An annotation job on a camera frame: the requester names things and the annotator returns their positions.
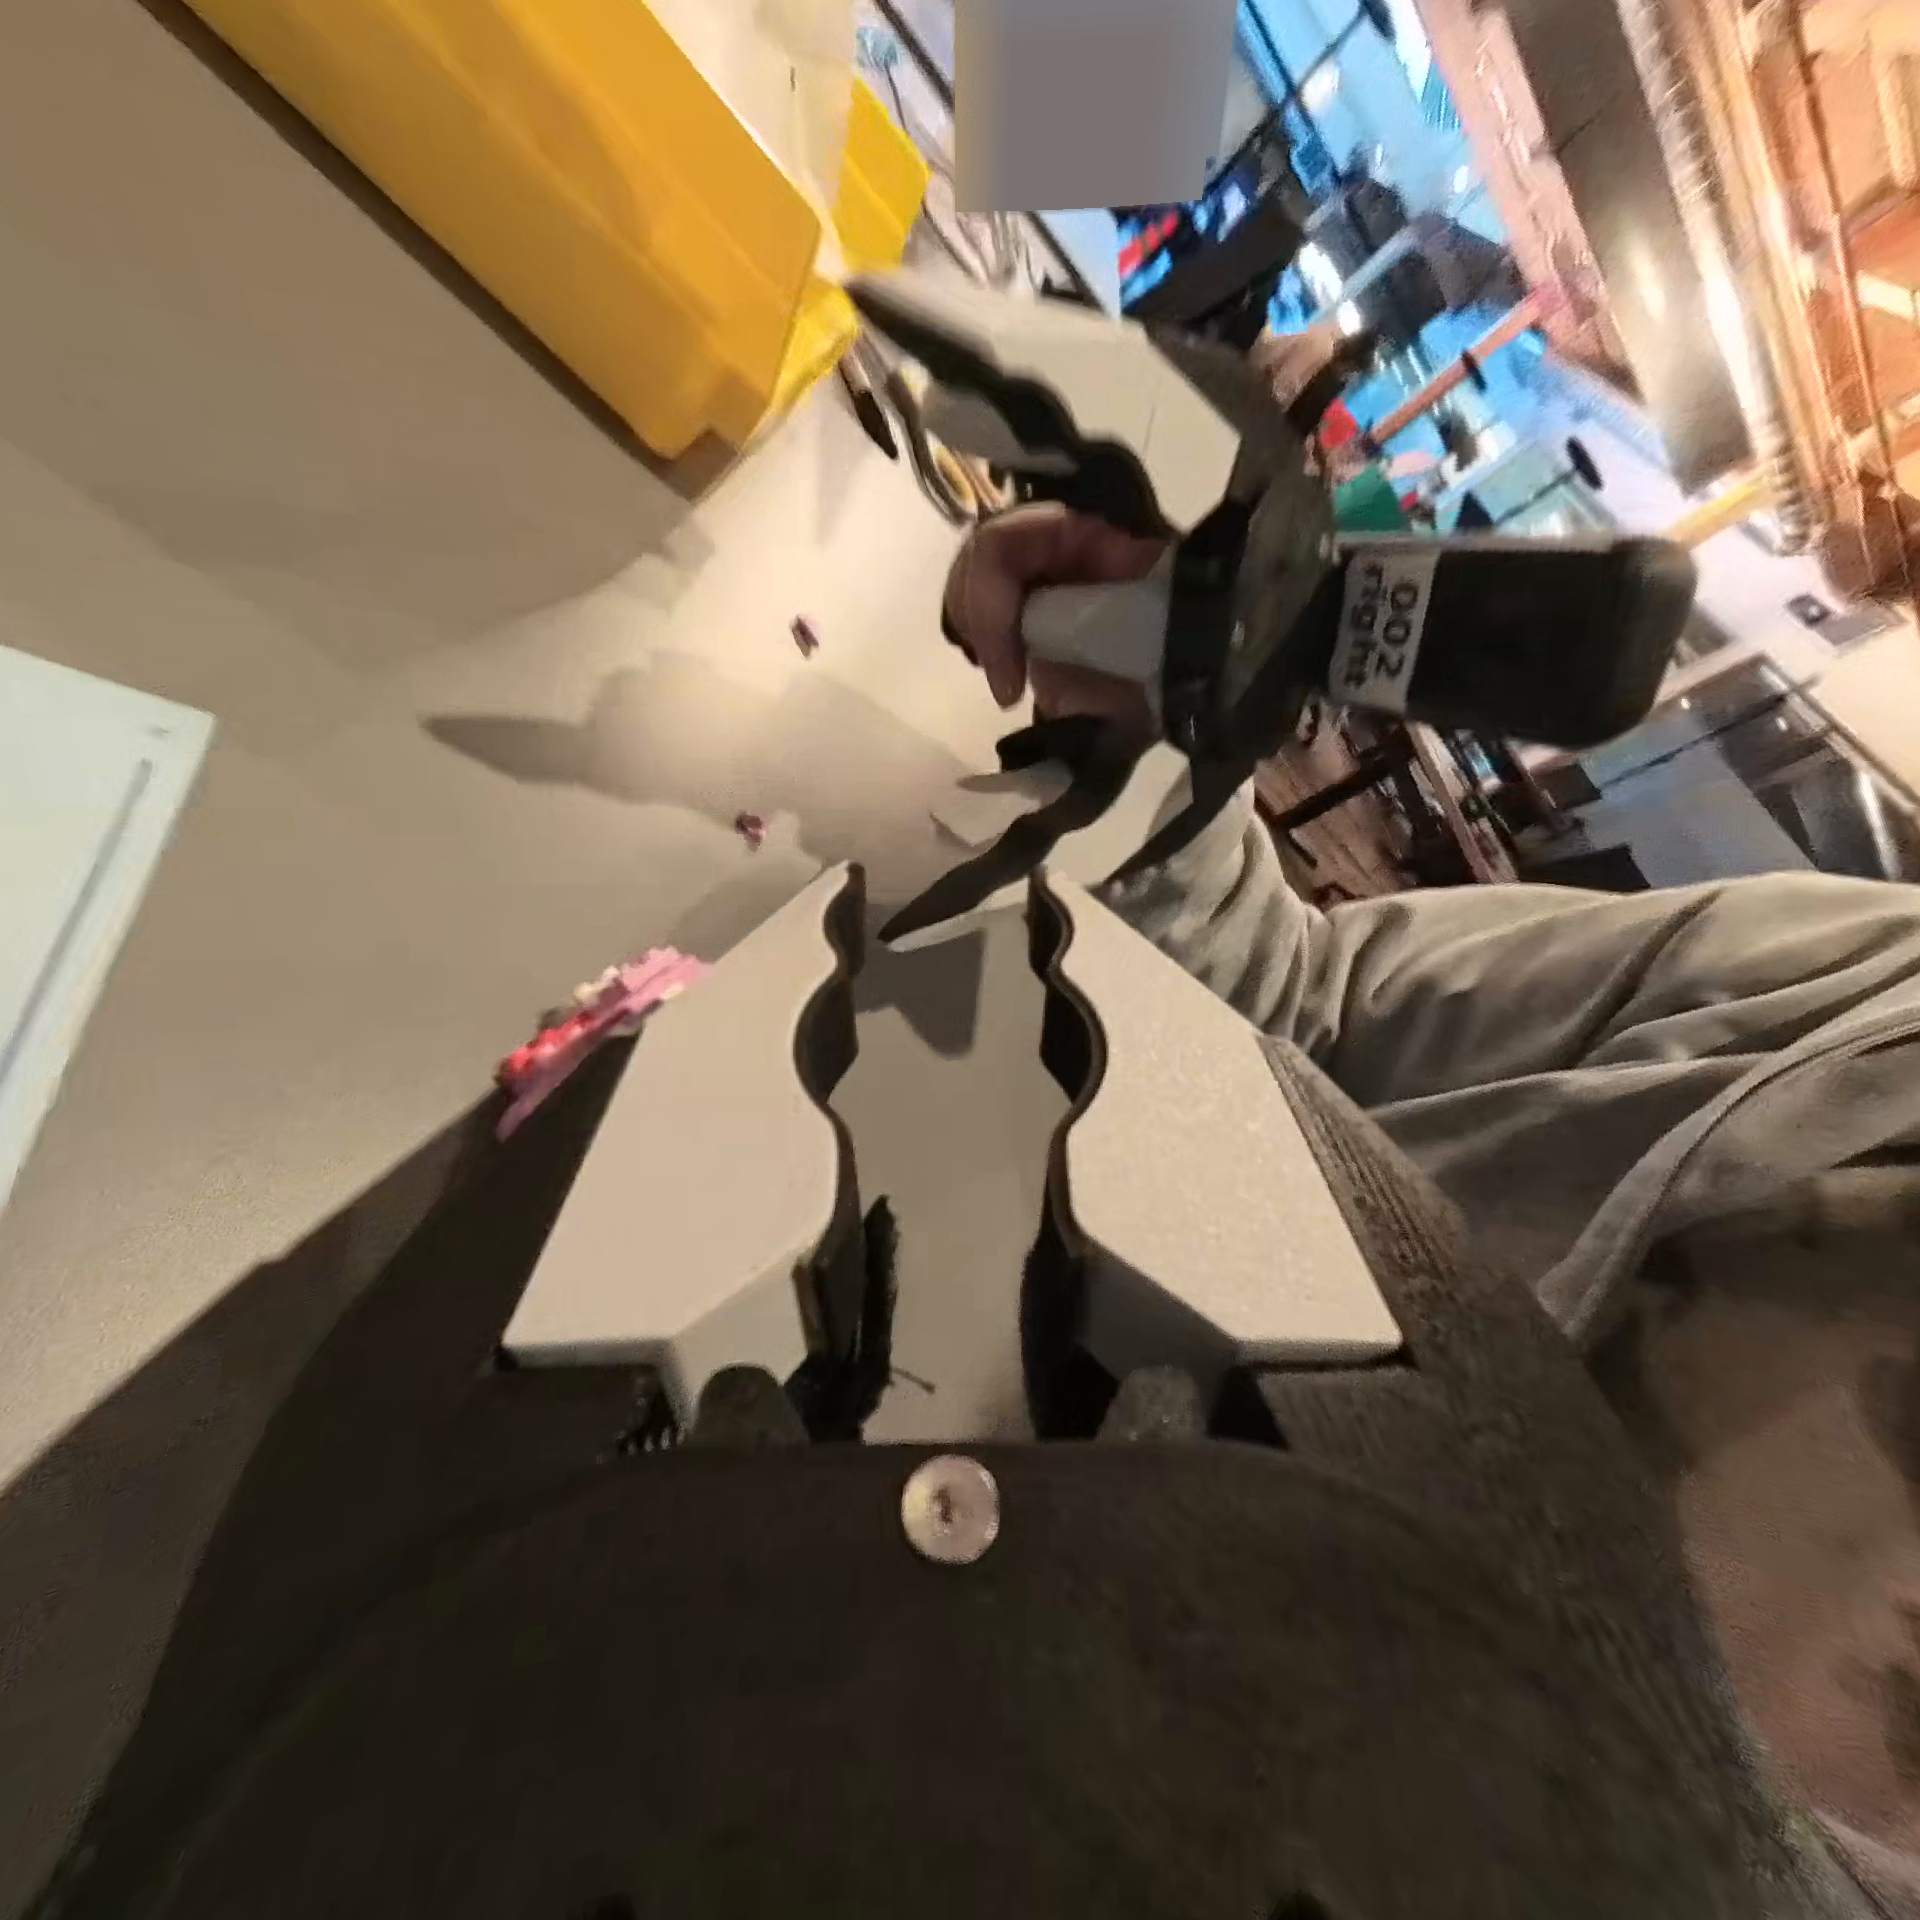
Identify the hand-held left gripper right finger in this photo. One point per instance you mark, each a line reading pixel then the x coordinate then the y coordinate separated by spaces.
pixel 1230 1200

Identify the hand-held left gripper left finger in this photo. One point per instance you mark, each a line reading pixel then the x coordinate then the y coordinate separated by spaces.
pixel 660 1200

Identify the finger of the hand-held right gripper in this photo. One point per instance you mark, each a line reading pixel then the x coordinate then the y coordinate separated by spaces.
pixel 1080 765
pixel 1140 389

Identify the red and pink plate assembly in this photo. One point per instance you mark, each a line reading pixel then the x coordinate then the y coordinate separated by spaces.
pixel 599 1027

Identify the person's right forearm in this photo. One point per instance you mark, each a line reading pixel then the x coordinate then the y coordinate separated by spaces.
pixel 1500 974

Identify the person's right hand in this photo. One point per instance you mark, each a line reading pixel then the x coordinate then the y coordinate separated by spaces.
pixel 1019 557

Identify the green storage bin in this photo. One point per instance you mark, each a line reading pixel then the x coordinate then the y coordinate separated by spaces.
pixel 1380 494

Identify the person's grey hoodie torso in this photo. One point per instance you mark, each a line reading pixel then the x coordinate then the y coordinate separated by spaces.
pixel 1800 1186

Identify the shallow yellow plastic bin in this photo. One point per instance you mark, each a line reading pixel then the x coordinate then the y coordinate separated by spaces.
pixel 569 181

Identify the open pale blue instruction booklet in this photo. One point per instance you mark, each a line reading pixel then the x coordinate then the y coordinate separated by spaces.
pixel 75 839

